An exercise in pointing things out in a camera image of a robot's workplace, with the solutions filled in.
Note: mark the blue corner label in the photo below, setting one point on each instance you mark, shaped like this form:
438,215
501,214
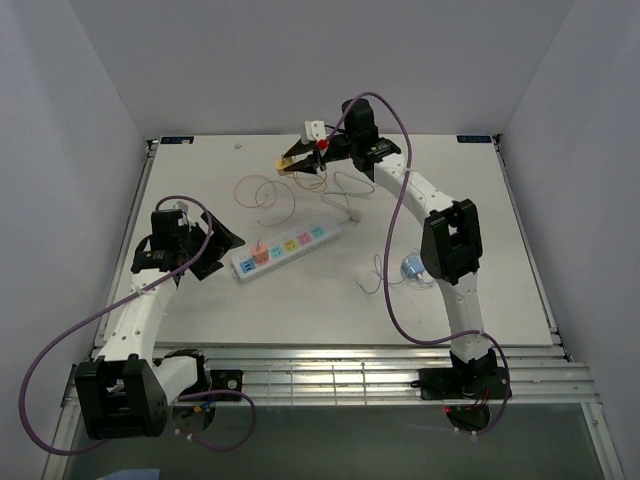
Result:
176,140
474,139

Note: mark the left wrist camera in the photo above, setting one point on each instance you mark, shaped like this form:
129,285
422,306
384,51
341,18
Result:
172,207

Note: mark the yellow charger plug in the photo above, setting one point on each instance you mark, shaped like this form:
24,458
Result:
282,166

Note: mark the blue charger plug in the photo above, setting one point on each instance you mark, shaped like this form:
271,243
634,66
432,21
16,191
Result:
412,268

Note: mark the white multicolour power strip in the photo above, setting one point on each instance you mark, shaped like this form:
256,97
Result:
286,247

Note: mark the blue right corner label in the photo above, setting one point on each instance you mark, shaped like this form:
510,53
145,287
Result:
474,139

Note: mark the pink charger plug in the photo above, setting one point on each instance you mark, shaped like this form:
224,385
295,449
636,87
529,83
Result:
260,253

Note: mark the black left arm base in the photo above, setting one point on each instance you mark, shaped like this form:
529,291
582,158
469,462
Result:
197,415

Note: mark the aluminium rail frame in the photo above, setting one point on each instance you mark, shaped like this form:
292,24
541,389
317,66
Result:
318,333

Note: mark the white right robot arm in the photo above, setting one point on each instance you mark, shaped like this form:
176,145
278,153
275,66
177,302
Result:
451,244

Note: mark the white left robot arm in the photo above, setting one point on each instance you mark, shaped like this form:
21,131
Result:
123,392

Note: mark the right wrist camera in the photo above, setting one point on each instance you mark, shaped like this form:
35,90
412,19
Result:
314,134

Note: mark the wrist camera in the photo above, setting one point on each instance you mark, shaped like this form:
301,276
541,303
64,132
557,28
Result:
314,134
172,207

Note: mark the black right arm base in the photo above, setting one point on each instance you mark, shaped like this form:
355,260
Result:
472,406

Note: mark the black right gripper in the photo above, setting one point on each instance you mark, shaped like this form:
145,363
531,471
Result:
309,165

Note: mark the blue left corner label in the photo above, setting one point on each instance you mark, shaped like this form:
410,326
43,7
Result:
176,140

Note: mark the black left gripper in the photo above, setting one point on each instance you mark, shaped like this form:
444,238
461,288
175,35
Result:
218,243

